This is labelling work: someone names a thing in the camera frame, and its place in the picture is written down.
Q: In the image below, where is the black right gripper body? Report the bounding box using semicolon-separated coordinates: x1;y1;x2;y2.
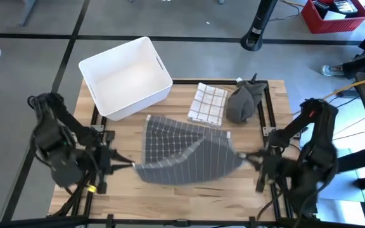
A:
254;139;283;194

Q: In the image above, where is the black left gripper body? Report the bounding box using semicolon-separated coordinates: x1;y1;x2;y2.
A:
92;130;117;195

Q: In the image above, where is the plain grey towel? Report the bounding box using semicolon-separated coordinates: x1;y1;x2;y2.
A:
226;73;268;124

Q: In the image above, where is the dark grey checked towel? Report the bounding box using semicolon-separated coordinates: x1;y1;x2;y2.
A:
133;114;245;186

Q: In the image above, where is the white red-checked towel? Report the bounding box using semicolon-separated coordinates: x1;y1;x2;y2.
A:
187;82;229;127

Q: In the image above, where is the white plastic storage bin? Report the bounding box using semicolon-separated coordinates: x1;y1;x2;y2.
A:
78;36;174;122

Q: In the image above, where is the grey floor power strip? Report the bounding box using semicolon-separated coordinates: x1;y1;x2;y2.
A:
336;89;361;98

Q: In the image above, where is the black tower stand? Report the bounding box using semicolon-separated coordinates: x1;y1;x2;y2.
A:
240;0;279;52

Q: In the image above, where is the person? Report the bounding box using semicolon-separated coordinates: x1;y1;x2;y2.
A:
321;17;365;80

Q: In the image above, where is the red plastic crate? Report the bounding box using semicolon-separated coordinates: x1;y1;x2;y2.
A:
302;0;365;35

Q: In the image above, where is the white paper sheet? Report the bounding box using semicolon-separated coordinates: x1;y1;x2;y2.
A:
323;10;347;22

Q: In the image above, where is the grey furniture leg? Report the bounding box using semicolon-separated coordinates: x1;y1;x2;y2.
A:
20;0;39;27

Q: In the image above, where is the black striped device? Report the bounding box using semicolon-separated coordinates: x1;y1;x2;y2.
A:
333;0;359;13

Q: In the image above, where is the black aluminium table frame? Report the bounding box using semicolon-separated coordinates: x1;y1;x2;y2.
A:
0;79;329;228

